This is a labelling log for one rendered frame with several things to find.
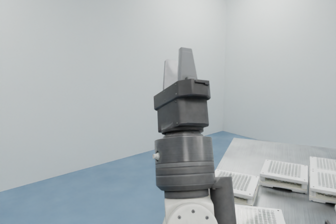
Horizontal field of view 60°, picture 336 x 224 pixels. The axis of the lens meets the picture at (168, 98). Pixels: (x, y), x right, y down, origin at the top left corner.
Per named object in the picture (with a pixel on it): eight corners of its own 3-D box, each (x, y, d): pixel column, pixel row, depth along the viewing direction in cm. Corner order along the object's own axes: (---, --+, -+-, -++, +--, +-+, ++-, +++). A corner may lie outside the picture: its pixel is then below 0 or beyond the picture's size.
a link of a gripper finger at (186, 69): (192, 50, 47) (195, 87, 45) (175, 48, 46) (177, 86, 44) (198, 46, 45) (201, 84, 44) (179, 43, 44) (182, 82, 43)
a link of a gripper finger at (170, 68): (163, 58, 50) (164, 93, 48) (179, 60, 51) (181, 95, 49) (159, 62, 51) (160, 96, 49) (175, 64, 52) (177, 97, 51)
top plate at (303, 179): (265, 162, 186) (265, 158, 185) (307, 168, 175) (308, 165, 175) (259, 176, 164) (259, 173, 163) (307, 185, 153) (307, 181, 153)
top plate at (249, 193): (215, 172, 170) (216, 168, 170) (259, 179, 160) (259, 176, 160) (203, 190, 148) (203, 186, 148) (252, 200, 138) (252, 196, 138)
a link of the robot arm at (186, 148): (186, 101, 54) (190, 167, 51) (136, 98, 50) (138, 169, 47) (226, 81, 43) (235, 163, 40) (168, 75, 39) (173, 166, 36)
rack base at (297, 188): (264, 169, 186) (265, 165, 186) (307, 176, 176) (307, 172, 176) (259, 185, 164) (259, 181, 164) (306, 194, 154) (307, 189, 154)
